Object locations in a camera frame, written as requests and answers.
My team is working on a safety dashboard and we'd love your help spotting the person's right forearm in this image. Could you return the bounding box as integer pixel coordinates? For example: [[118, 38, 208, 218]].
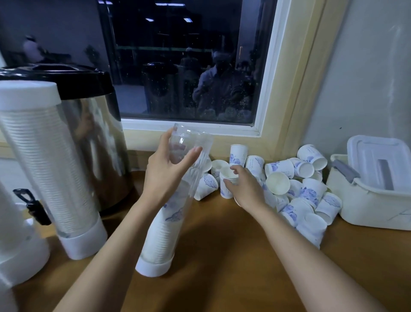
[[247, 202, 386, 312]]

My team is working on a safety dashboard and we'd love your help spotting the white plastic lid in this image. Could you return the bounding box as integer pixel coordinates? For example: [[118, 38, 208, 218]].
[[347, 134, 411, 192]]

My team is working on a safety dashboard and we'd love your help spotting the white tube cap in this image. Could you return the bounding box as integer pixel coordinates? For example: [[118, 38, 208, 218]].
[[0, 80, 62, 110]]

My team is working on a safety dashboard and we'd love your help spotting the nested stack of paper cups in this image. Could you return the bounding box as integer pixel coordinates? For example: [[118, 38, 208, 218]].
[[140, 180, 194, 264], [0, 186, 33, 255], [0, 106, 97, 239]]

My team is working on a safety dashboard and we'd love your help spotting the translucent plastic box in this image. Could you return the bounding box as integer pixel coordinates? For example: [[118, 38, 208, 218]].
[[326, 153, 411, 231]]

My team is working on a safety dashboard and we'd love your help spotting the person's right hand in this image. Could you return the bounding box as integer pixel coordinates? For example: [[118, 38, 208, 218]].
[[223, 165, 267, 216]]

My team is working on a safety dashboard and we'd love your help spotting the single blue-printed paper cup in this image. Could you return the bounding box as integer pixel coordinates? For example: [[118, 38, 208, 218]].
[[220, 166, 240, 199]]

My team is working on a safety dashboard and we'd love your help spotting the pile of paper cups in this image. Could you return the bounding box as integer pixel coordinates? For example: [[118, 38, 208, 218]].
[[193, 143, 344, 249]]

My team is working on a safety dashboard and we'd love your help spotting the person's left forearm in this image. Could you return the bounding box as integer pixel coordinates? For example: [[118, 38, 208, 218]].
[[54, 199, 169, 312]]

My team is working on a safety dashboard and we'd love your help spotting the person's left hand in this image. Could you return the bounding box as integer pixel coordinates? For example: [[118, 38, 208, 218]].
[[140, 126, 203, 210]]

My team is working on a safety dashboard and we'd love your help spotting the stainless steel water dispenser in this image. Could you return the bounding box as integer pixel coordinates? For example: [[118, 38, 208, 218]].
[[0, 63, 136, 226]]

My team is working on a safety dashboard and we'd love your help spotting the white framed window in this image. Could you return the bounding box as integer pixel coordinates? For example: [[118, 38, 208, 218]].
[[0, 0, 351, 162]]

